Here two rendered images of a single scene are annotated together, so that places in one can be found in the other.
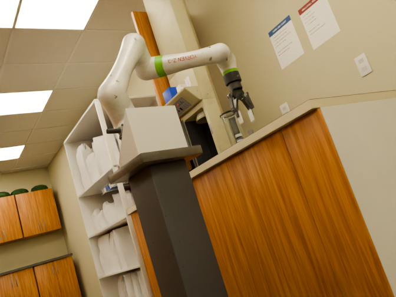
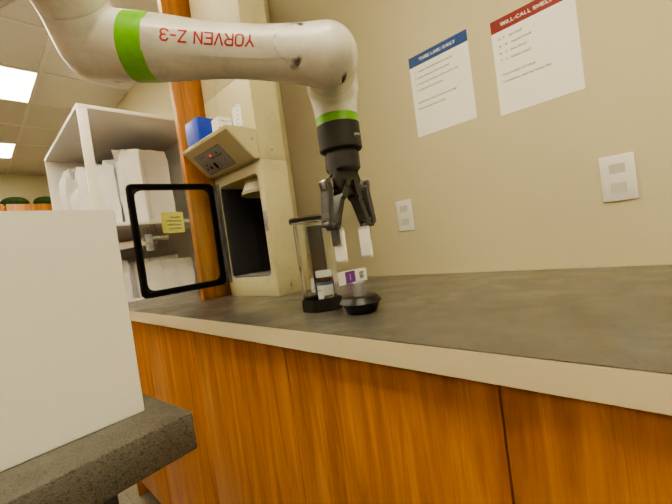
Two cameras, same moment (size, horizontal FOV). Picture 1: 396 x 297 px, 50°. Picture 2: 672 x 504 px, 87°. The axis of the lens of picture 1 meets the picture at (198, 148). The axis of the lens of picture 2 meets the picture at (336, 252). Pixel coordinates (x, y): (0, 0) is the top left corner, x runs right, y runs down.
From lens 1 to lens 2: 1.57 m
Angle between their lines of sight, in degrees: 17
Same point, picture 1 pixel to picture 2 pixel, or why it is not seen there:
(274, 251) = not seen: outside the picture
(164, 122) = (21, 300)
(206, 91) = (270, 143)
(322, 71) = (507, 164)
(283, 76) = (417, 150)
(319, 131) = not seen: outside the picture
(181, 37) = (239, 17)
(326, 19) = (557, 56)
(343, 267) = not seen: outside the picture
